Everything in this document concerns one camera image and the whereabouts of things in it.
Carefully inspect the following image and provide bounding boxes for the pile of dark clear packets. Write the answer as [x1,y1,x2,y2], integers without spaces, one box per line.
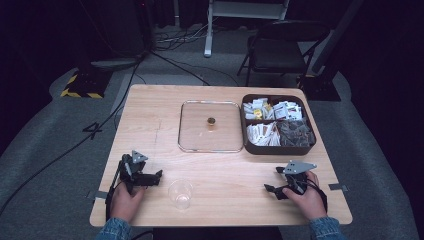
[277,118,316,148]

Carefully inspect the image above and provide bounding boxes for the grey slanted pole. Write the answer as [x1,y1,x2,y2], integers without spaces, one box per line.
[310,0,365,75]

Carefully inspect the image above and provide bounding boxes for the right hand-held gripper black cable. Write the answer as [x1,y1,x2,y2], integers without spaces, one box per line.
[308,179,329,214]

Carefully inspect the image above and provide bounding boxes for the left hand-held gripper black cable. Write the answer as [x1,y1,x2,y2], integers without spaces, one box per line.
[104,162,123,223]

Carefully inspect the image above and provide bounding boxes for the hand-held gripper black cable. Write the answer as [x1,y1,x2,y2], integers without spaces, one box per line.
[308,179,329,214]
[104,162,123,223]

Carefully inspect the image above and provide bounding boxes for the clear plastic cup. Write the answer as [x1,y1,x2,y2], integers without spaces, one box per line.
[167,179,194,211]

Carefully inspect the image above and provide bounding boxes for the clear square lid gold knob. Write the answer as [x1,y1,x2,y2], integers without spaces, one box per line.
[177,99,245,154]

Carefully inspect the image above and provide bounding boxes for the dark brown compartment box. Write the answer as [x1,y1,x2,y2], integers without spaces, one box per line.
[239,93,317,156]

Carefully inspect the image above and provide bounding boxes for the person's left hand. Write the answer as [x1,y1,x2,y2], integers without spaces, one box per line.
[109,181,147,223]

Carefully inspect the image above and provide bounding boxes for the black folding chair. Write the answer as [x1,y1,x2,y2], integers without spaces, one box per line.
[236,19,332,88]

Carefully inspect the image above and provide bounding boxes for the black stand base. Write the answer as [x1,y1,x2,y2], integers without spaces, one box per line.
[295,72,343,103]

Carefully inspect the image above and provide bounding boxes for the dark equipment stand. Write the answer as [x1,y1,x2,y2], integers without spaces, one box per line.
[78,0,155,71]

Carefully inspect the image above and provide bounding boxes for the pile of white yellow packets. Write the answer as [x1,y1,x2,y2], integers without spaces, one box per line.
[242,97,274,121]

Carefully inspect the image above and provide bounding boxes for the white metal stand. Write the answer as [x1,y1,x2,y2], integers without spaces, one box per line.
[203,0,291,59]

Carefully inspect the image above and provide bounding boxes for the person's right hand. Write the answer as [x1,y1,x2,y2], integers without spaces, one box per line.
[282,171,328,222]

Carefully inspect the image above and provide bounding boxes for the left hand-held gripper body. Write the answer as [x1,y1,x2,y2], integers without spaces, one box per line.
[118,150,158,195]

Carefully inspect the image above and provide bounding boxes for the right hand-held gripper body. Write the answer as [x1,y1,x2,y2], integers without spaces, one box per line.
[279,160,318,201]

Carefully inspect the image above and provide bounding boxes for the pile of white brown packets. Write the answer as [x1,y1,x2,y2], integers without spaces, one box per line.
[272,99,304,122]

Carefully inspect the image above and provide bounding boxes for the pile of white stick packets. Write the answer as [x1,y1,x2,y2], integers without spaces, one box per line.
[246,121,281,147]

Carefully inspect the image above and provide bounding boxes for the yellow black striped base plate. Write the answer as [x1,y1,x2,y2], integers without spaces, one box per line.
[60,68,113,100]

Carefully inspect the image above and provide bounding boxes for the bundle of floor cables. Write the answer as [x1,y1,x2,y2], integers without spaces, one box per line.
[153,19,218,53]

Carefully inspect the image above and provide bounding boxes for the long black floor cable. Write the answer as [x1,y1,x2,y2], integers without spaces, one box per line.
[0,53,148,216]

